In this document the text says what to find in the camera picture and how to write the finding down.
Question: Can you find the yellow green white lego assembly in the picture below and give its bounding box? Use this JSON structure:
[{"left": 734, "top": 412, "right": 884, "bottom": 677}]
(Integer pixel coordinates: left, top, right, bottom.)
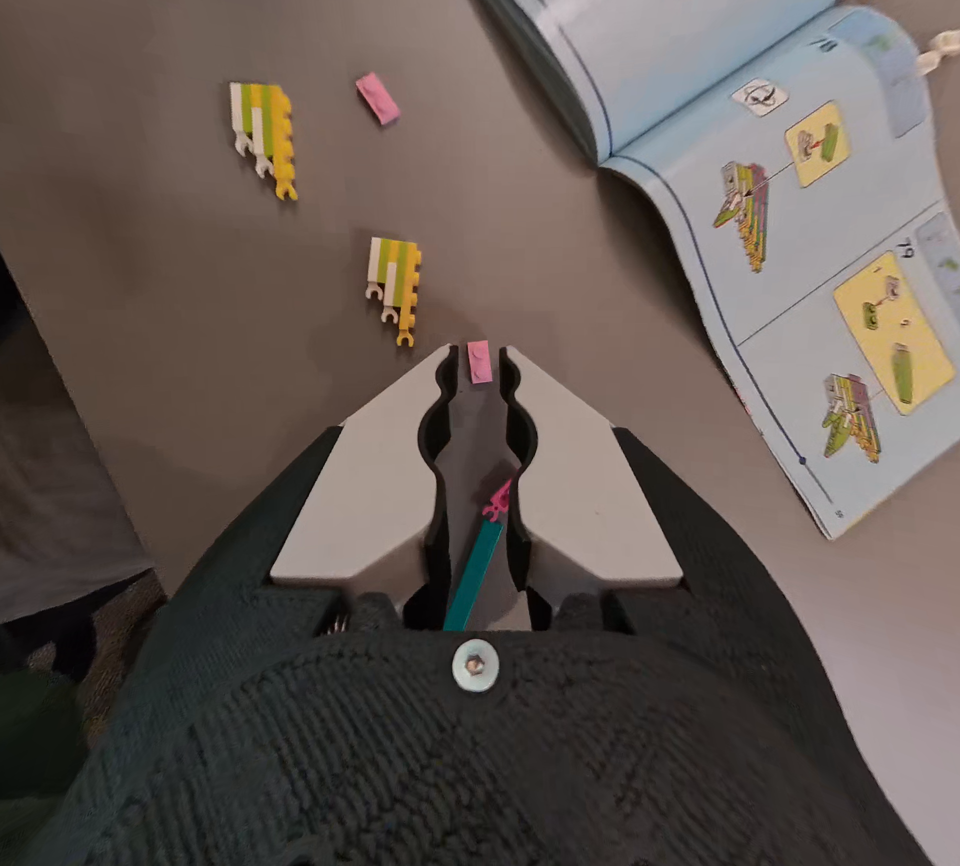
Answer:
[
  {"left": 364, "top": 236, "right": 423, "bottom": 348},
  {"left": 228, "top": 80, "right": 300, "bottom": 202}
]

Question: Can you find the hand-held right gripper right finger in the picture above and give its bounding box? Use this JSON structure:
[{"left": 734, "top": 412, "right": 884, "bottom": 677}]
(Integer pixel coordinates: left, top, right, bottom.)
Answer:
[{"left": 498, "top": 346, "right": 684, "bottom": 627}]

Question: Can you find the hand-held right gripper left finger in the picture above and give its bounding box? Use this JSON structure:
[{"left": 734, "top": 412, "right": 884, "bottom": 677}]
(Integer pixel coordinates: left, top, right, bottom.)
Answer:
[{"left": 270, "top": 345, "right": 459, "bottom": 627}]

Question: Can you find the light blue instruction booklet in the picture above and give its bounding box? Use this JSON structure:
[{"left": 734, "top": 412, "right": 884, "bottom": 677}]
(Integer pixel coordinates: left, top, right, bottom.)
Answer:
[{"left": 431, "top": 0, "right": 960, "bottom": 542}]

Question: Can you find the long teal lego bar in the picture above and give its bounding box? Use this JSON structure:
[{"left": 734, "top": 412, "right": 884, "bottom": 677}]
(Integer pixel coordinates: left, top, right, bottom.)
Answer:
[{"left": 441, "top": 517, "right": 504, "bottom": 632}]

